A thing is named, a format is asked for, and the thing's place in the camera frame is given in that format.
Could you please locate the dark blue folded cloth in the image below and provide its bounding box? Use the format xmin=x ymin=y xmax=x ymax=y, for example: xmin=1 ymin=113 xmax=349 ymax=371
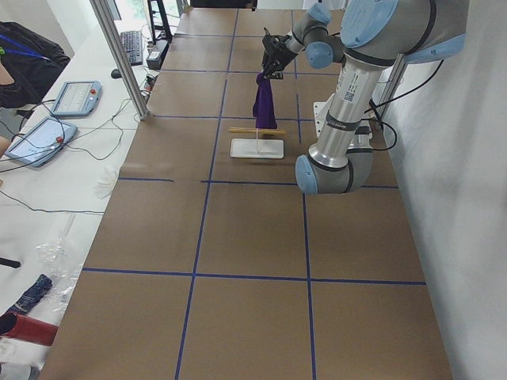
xmin=6 ymin=274 xmax=52 ymax=315

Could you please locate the clear plastic wrap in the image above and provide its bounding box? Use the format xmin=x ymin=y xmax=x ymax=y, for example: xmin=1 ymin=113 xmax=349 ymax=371
xmin=36 ymin=214 xmax=82 ymax=317

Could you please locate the red cylinder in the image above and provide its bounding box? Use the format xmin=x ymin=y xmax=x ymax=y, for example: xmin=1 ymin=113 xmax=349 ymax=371
xmin=1 ymin=313 xmax=58 ymax=346

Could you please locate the aluminium frame post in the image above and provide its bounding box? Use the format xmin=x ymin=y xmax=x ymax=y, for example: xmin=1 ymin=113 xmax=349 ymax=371
xmin=90 ymin=0 xmax=150 ymax=120

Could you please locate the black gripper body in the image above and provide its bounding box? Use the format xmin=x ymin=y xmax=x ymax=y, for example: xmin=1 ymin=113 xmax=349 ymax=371
xmin=262 ymin=34 xmax=295 ymax=74

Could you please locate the black power box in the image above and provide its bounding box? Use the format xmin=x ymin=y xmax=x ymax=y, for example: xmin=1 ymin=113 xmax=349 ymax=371
xmin=146 ymin=40 xmax=169 ymax=70

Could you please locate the white towel rack base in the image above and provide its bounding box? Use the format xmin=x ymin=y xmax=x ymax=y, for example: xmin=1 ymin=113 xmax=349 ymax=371
xmin=230 ymin=139 xmax=284 ymax=159

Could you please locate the black keyboard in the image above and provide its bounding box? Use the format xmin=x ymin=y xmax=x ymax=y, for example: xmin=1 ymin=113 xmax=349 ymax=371
xmin=120 ymin=31 xmax=143 ymax=66

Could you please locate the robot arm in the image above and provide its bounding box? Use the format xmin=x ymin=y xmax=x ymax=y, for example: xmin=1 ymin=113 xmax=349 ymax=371
xmin=262 ymin=1 xmax=469 ymax=194

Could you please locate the teach pendant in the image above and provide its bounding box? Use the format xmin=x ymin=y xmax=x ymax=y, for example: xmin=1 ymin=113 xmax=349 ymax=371
xmin=51 ymin=81 xmax=102 ymax=119
xmin=6 ymin=116 xmax=78 ymax=167

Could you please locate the crumpled white tissue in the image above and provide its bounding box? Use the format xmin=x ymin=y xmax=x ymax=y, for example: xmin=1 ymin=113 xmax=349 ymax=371
xmin=94 ymin=166 xmax=119 ymax=200

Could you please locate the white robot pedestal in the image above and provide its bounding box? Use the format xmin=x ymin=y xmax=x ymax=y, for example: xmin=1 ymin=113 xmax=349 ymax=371
xmin=312 ymin=99 xmax=372 ymax=150

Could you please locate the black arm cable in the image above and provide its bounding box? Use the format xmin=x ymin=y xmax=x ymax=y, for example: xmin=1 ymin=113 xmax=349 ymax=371
xmin=348 ymin=59 xmax=444 ymax=152

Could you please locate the wooden rack rod left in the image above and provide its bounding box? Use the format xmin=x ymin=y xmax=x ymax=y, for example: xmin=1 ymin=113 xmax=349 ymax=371
xmin=228 ymin=127 xmax=286 ymax=135

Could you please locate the person in black jacket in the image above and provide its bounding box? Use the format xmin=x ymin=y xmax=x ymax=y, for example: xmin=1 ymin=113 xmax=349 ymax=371
xmin=0 ymin=20 xmax=72 ymax=140

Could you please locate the near teach pendant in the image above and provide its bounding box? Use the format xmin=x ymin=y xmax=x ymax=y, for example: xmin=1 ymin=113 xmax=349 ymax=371
xmin=6 ymin=116 xmax=78 ymax=167

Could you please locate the purple microfiber towel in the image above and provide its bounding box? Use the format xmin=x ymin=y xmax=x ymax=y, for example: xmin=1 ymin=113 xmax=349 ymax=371
xmin=252 ymin=73 xmax=277 ymax=129

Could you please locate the far teach pendant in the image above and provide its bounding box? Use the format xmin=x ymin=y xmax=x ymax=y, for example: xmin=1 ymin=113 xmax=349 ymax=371
xmin=51 ymin=81 xmax=102 ymax=119

